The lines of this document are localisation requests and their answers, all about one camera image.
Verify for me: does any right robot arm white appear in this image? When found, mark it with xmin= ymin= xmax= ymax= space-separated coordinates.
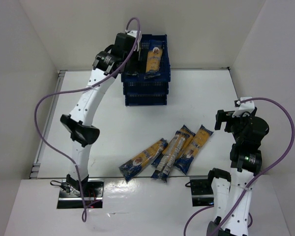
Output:
xmin=206 ymin=110 xmax=269 ymax=236

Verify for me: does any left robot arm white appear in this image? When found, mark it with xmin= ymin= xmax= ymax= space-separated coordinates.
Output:
xmin=60 ymin=30 xmax=142 ymax=193

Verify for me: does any blue stacked crate shelf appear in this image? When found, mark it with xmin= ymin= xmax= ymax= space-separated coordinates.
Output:
xmin=121 ymin=34 xmax=171 ymax=106

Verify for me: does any spaghetti bag in crate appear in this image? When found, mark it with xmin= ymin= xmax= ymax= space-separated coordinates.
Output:
xmin=129 ymin=49 xmax=148 ymax=75

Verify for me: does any grey label spaghetti bag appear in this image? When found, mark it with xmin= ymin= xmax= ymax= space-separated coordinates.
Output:
xmin=151 ymin=131 xmax=190 ymax=183

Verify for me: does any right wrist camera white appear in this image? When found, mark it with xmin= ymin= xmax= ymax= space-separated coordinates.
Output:
xmin=232 ymin=96 xmax=255 ymax=118

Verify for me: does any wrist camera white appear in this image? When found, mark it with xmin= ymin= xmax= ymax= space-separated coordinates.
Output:
xmin=125 ymin=29 xmax=142 ymax=52
xmin=232 ymin=96 xmax=255 ymax=118

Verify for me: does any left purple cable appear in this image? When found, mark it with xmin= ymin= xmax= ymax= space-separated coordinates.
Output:
xmin=33 ymin=17 xmax=141 ymax=222

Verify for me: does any purple cable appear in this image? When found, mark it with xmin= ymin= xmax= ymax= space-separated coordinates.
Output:
xmin=183 ymin=97 xmax=295 ymax=236
xmin=33 ymin=17 xmax=141 ymax=222

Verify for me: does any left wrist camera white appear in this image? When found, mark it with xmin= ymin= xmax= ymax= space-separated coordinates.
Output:
xmin=125 ymin=29 xmax=142 ymax=52

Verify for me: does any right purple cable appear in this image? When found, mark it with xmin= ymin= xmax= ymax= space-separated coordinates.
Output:
xmin=183 ymin=97 xmax=295 ymax=236

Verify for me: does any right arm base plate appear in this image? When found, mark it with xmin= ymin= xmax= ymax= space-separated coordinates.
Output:
xmin=185 ymin=178 xmax=214 ymax=207

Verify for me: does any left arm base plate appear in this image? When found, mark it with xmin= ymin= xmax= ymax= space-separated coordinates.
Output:
xmin=55 ymin=179 xmax=104 ymax=209

